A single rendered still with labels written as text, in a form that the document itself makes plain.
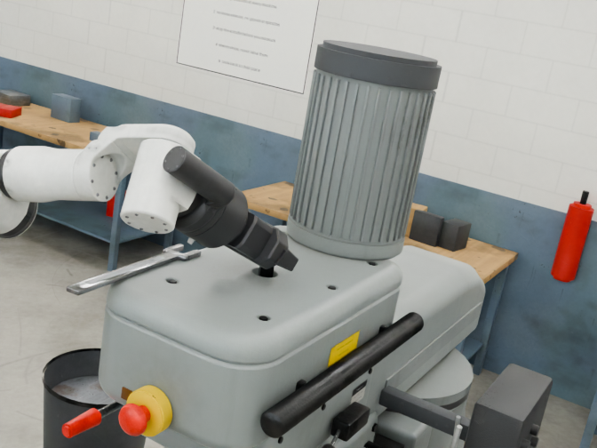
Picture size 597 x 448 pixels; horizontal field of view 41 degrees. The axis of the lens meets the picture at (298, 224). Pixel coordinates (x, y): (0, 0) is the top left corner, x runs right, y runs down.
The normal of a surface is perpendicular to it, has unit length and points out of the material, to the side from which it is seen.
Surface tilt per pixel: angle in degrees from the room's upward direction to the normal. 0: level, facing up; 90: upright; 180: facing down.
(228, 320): 0
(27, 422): 0
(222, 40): 90
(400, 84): 90
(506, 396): 0
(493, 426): 90
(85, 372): 86
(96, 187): 77
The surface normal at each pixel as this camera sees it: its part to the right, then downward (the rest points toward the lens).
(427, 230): -0.56, 0.14
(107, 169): 0.94, 0.04
